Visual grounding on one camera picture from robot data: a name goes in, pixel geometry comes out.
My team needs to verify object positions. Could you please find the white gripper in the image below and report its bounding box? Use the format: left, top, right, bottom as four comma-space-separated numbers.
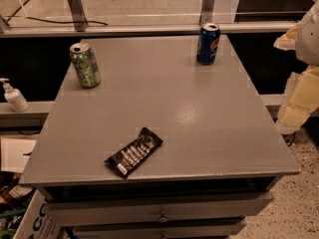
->
273, 2, 319, 134

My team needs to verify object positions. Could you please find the black floor cable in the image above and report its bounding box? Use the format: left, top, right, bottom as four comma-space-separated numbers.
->
6, 15, 110, 27

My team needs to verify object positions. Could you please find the white paper sheet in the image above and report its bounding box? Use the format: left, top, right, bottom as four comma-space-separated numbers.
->
0, 138, 36, 173

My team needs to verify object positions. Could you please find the left metal post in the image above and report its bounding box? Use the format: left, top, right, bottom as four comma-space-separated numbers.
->
67, 0, 87, 32

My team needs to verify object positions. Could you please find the right metal post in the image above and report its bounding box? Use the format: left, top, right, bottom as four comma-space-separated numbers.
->
199, 0, 215, 25

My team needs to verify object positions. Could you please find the white cardboard box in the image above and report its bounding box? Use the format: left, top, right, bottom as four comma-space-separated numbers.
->
13, 190, 61, 239

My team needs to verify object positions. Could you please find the metal post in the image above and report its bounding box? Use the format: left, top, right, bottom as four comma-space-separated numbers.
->
199, 0, 215, 25
67, 0, 87, 32

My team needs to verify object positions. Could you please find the upper grey drawer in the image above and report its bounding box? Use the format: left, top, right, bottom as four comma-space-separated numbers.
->
45, 192, 274, 226

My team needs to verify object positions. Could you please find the black snack bar wrapper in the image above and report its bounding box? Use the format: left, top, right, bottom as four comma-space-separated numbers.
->
105, 127, 162, 178

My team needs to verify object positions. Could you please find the white pump bottle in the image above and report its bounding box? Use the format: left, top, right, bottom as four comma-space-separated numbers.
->
0, 78, 29, 113

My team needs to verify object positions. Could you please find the green soda can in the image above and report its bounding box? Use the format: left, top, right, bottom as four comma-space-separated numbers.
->
70, 43, 101, 89

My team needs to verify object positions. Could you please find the grey drawer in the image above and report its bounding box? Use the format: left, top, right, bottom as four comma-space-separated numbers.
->
45, 192, 274, 226
74, 218, 246, 239

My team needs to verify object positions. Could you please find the lower grey drawer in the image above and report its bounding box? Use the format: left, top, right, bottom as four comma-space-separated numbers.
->
74, 218, 246, 239

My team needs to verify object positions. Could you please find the blue pepsi can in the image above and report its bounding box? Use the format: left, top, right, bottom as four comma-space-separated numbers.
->
196, 23, 220, 65

